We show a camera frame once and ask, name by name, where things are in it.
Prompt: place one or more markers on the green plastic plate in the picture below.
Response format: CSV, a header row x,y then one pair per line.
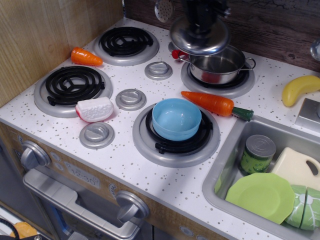
x,y
264,194

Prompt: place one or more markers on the orange carrot with green top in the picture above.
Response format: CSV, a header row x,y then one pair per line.
x,y
219,105

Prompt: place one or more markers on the orange object bottom left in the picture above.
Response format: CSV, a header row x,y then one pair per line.
x,y
25,230

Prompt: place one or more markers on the cream cutting board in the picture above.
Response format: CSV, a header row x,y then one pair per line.
x,y
298,169

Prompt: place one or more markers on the silver stove knob middle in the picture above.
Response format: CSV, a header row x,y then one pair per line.
x,y
130,99

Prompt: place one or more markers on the silver oven dial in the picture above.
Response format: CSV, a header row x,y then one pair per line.
x,y
33,156
131,206

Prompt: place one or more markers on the orange carrot piece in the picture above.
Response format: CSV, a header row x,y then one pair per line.
x,y
83,57

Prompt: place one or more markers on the green toy cabbage half right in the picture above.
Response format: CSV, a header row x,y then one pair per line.
x,y
311,215

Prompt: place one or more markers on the front left black burner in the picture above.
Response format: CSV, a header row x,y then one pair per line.
x,y
58,92

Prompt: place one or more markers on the black burner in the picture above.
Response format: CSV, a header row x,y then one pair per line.
x,y
58,92
240,86
176,154
126,46

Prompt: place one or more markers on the blue plastic bowl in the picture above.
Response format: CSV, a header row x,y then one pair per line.
x,y
176,119

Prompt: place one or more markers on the green toy cabbage half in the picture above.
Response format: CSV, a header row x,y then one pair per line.
x,y
311,215
295,218

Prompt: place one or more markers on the silver oven dial right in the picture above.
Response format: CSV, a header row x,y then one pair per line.
x,y
131,206

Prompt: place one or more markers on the yellow toy banana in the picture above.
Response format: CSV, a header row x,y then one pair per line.
x,y
299,86

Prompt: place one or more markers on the back right black burner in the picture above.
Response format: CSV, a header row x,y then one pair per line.
x,y
240,86

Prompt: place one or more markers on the silver stove knob top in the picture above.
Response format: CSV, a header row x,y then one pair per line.
x,y
158,71

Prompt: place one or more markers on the red toy utensil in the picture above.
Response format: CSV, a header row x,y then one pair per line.
x,y
178,54

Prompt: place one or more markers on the steel pot lid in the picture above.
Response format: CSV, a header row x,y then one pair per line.
x,y
190,39

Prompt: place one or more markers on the back left black burner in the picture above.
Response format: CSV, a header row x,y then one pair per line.
x,y
126,46

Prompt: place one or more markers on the silver stove knob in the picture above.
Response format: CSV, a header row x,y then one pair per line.
x,y
158,71
96,135
130,99

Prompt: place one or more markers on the silver oven dial left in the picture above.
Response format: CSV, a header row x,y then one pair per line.
x,y
33,156

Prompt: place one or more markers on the silver sink basin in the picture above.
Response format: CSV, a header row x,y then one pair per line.
x,y
224,173

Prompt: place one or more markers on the steel pot with handles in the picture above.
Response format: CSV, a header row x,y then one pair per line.
x,y
220,68

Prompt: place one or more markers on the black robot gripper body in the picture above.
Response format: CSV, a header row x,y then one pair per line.
x,y
203,18

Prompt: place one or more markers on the silver slotted spoon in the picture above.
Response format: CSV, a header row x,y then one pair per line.
x,y
164,10

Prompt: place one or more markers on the green labelled tin can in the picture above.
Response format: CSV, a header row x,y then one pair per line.
x,y
257,155

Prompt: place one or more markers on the silver oven door handle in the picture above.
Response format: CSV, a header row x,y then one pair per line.
x,y
65,199

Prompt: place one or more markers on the front right black burner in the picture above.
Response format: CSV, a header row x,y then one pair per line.
x,y
176,154

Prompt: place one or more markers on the silver stove knob bottom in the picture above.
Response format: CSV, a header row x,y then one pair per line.
x,y
96,135

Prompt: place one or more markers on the white and red toy food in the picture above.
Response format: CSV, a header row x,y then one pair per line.
x,y
94,110

